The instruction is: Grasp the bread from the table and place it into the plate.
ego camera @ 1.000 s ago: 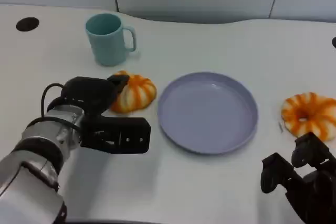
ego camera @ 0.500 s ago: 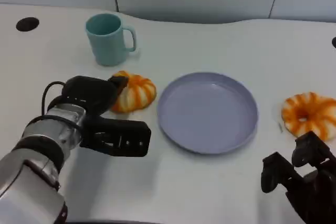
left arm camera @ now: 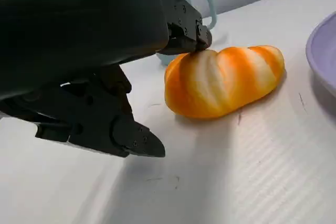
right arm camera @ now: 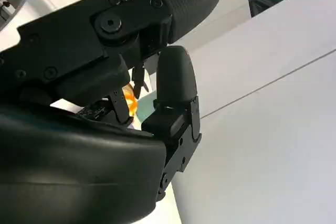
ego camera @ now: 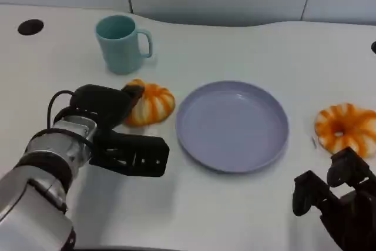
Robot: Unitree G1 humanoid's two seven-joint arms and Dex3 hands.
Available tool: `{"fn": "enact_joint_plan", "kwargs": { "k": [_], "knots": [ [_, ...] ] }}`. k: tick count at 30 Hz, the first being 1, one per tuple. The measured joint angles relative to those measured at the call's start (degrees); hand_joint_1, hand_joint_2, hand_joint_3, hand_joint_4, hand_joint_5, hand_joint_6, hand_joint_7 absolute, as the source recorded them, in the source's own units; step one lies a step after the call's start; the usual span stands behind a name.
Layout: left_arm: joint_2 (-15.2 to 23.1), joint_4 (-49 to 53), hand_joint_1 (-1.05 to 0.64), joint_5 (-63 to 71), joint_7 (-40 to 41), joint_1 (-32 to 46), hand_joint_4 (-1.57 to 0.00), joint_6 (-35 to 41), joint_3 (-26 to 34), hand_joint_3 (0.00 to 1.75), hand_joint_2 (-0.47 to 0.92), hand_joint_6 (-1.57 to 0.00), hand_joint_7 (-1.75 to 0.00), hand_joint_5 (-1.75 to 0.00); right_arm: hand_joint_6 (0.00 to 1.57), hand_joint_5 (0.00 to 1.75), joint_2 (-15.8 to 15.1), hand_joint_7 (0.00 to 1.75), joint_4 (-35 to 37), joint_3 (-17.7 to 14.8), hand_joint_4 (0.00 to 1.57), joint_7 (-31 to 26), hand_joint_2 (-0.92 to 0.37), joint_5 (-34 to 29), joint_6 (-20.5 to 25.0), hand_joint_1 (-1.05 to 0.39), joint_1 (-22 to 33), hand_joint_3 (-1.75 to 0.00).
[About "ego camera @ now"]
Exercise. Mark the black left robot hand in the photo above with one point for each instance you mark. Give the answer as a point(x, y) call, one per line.
point(100, 104)

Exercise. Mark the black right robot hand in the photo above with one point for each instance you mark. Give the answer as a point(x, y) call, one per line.
point(352, 212)

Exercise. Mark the orange white pumpkin-shaped bread roll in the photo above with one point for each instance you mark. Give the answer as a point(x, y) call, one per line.
point(155, 107)

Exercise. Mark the pale green mug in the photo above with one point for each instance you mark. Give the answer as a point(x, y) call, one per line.
point(120, 54)

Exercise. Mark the black table grommet hole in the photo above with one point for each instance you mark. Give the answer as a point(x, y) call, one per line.
point(30, 27)

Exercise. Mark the lilac plate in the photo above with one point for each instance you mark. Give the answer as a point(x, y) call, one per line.
point(232, 127)

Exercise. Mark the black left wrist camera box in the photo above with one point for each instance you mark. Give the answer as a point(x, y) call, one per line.
point(132, 154)

